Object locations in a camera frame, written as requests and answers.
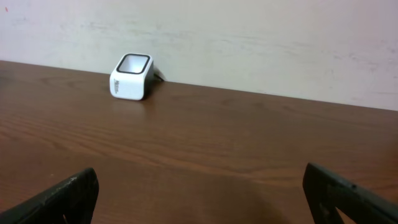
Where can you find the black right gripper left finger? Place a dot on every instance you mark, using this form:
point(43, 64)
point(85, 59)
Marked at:
point(72, 200)

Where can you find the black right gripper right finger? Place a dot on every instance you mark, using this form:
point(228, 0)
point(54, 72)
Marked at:
point(328, 193)

